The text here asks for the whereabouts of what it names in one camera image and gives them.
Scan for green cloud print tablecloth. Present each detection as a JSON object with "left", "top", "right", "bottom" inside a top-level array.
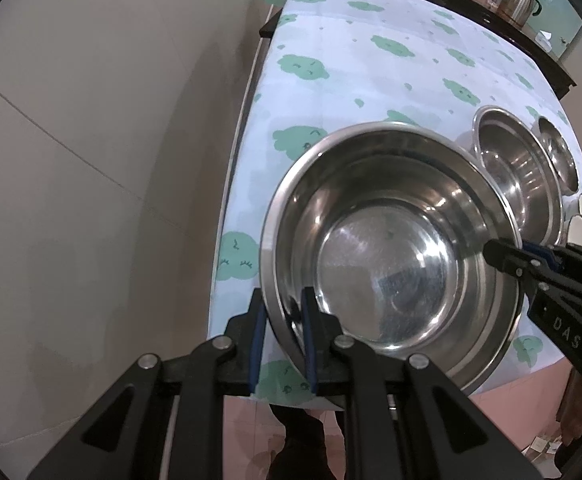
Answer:
[{"left": 206, "top": 0, "right": 582, "bottom": 413}]

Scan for large stainless steel bowl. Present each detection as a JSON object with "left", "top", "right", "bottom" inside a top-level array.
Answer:
[{"left": 260, "top": 122, "right": 526, "bottom": 396}]

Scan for stainless steel kettle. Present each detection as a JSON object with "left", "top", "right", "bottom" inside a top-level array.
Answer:
[{"left": 501, "top": 0, "right": 542, "bottom": 27}]

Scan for small stainless steel bowl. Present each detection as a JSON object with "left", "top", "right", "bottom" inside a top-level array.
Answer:
[{"left": 537, "top": 116, "right": 580, "bottom": 196}]

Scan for medium stainless steel bowl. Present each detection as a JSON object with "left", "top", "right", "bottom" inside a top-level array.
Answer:
[{"left": 472, "top": 106, "right": 566, "bottom": 247}]

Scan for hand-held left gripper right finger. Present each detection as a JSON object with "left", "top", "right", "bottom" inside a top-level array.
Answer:
[{"left": 300, "top": 287, "right": 556, "bottom": 480}]

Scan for black table frame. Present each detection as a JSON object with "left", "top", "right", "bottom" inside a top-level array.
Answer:
[{"left": 258, "top": 14, "right": 283, "bottom": 39}]

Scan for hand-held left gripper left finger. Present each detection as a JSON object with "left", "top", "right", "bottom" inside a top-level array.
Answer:
[{"left": 28, "top": 287, "right": 272, "bottom": 480}]

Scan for white packets on floor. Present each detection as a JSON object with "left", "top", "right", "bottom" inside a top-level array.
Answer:
[{"left": 530, "top": 436, "right": 562, "bottom": 462}]

